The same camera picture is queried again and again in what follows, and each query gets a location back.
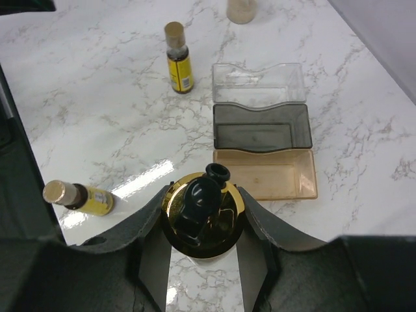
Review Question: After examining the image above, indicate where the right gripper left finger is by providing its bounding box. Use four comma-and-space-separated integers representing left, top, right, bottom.
66, 186, 172, 311

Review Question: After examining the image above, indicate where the small yellow label bottle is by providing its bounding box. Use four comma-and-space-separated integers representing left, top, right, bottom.
42, 180, 114, 216
164, 21, 194, 94

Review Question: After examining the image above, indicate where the clear plastic bin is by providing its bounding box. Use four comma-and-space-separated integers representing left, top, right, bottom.
212, 63, 306, 108

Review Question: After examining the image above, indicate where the small yellow label bottle lower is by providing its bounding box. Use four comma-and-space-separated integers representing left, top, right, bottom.
42, 180, 114, 216

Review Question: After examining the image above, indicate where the shaker jar black cap right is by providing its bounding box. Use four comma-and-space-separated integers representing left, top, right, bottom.
226, 0, 257, 24

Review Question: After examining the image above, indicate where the smoky grey plastic bin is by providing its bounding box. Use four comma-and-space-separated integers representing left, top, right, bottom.
213, 103, 313, 153

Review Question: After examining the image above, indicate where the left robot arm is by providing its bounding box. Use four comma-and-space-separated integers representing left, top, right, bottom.
1, 72, 65, 243

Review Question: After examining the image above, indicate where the tall bottle gold pourer brown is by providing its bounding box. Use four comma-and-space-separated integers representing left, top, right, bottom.
161, 162, 245, 259

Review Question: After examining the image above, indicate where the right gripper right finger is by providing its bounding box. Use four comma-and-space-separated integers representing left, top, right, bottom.
236, 187, 326, 311

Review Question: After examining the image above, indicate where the small yellow label bottle upper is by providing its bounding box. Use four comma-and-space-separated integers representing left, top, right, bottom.
164, 21, 194, 94

